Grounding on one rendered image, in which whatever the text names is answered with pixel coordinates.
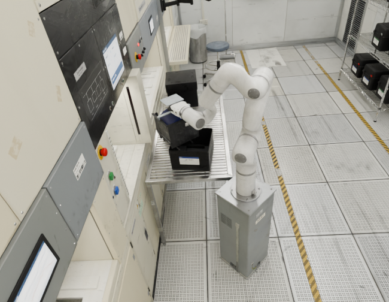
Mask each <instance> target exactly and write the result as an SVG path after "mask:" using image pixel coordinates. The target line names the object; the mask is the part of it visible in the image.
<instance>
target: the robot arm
mask: <svg viewBox="0 0 389 302"><path fill-rule="evenodd" d="M272 83H273V72H272V70H270V69H269V68H267V67H260V68H257V69H256V70H255V71H254V72H253V74H252V76H250V75H248V74H247V72H246V70H245V69H244V68H243V67H242V66H241V65H239V64H236V63H232V62H228V63H225V64H223V65H222V66H221V67H220V68H219V69H218V70H217V72H216V73H215V74H214V76H213V78H212V79H211V80H210V82H209V83H208V85H207V86H206V88H205V89H204V91H203V92H202V93H201V95H200V97H199V105H200V106H201V107H203V108H205V109H206V110H205V111H196V110H194V109H192V108H191V107H190V106H189V105H188V104H187V103H186V101H180V102H177V103H176V104H172V105H169V107H168V108H167V110H168V111H171V113H172V114H174V115H176V116H177V117H180V118H181V119H183V120H184V121H186V122H187V123H188V124H189V125H191V126H192V127H193V128H194V129H196V130H200V129H202V128H203V127H204V126H205V125H206V124H209V123H210V122H211V121H212V120H213V118H214V117H215V115H216V114H217V108H216V106H215V103H216V102H217V100H218V99H219V97H221V95H222V94H223V93H224V91H225V90H226V89H227V88H228V86H229V85H230V84H232V85H234V87H236V88H237V90H238V91H239V92H240V93H241V94H242V95H243V96H244V97H246V98H247V100H246V103H245V107H244V113H243V117H242V130H241V133H240V135H239V138H238V140H237V141H236V143H235V145H234V147H233V150H232V160H233V161H234V162H235V163H236V182H234V183H233V184H232V186H231V188H230V192H231V194H232V196H233V197H234V198H235V199H237V200H238V201H242V202H250V201H254V200H256V199H257V198H258V197H259V196H260V193H261V189H260V186H259V185H258V184H257V183H256V167H257V164H256V161H255V159H254V155H255V153H256V150H257V148H258V146H259V142H260V137H261V123H262V118H263V113H264V110H265V107H266V103H267V100H268V97H269V93H270V91H271V87H272Z"/></svg>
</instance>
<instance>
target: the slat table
mask: <svg viewBox="0 0 389 302"><path fill-rule="evenodd" d="M203 91H204V90H197V94H198V96H197V97H198V104H199V97H200V95H201V93H202V92H203ZM215 105H217V106H216V108H217V112H219V113H217V114H216V115H215V117H214V118H213V120H212V122H210V123H209V124H207V125H205V126H204V127H203V128H213V129H217V130H213V136H214V137H213V140H219V141H214V145H217V146H214V147H217V148H214V150H213V152H220V153H213V154H212V155H213V156H212V157H213V158H212V161H211V163H217V164H211V168H210V170H209V171H198V170H192V171H182V170H173V169H170V168H172V166H171V160H170V156H169V154H168V153H169V151H164V150H169V149H164V148H169V147H170V144H167V143H168V142H161V141H163V138H161V139H160V138H159V137H160V136H159V134H158V133H157V130H156V132H155V136H154V141H153V146H152V150H151V156H150V161H149V165H148V170H147V176H146V180H145V184H146V187H147V191H148V195H149V197H150V201H154V203H155V205H151V206H152V208H153V212H154V217H155V219H156V223H157V227H158V230H159V234H160V238H161V241H162V243H163V245H164V246H165V245H166V239H165V235H164V232H163V227H162V223H163V214H164V208H165V198H166V189H167V184H169V183H190V182H211V181H222V180H225V181H226V183H227V182H228V181H229V180H230V179H231V178H233V176H232V167H231V161H230V152H229V144H228V138H227V129H226V120H225V114H224V105H223V96H222V95H221V97H219V99H218V100H217V102H216V103H215ZM168 107H169V106H166V105H165V104H164V103H163V102H162V103H161V107H160V113H159V115H161V113H162V112H163V111H164V110H166V109H167V108H168ZM193 108H194V110H198V111H204V110H206V109H205V108H203V107H201V106H200V105H199V106H197V107H193ZM197 108H199V109H197ZM218 110H219V111H218ZM217 117H219V118H217ZM218 119H219V120H218ZM219 121H220V122H219ZM212 123H216V124H212ZM215 125H219V126H215ZM218 127H220V128H218ZM216 131H220V132H216ZM218 135H220V136H218ZM223 137H224V138H223ZM219 144H220V145H219ZM158 146H162V147H158ZM221 149H222V150H221ZM157 151H161V152H157ZM156 153H162V154H156ZM225 154H226V155H225ZM166 155H168V156H166ZM218 157H223V158H218ZM158 158H165V159H158ZM222 159H223V160H222ZM213 160H221V161H213ZM155 161H159V162H155ZM218 162H223V163H218ZM164 163H167V164H164ZM215 165H224V166H215ZM160 166H167V167H160ZM212 166H214V167H212ZM165 168H167V169H165ZM212 168H223V169H212ZM155 169H164V170H155ZM162 171H166V172H162ZM170 171H173V172H170ZM212 171H222V172H212ZM152 172H162V173H152ZM200 172H208V173H200ZM180 173H191V174H180ZM160 174H165V175H160ZM170 174H171V175H170ZM212 174H224V175H213V176H212ZM152 175H160V176H152ZM200 175H208V176H200ZM179 176H192V177H179ZM159 177H165V178H161V179H152V178H159ZM169 177H172V178H169ZM158 184H165V188H164V193H163V201H162V210H161V215H160V216H159V212H158V209H157V204H156V200H155V197H154V193H153V189H152V186H151V185H158Z"/></svg>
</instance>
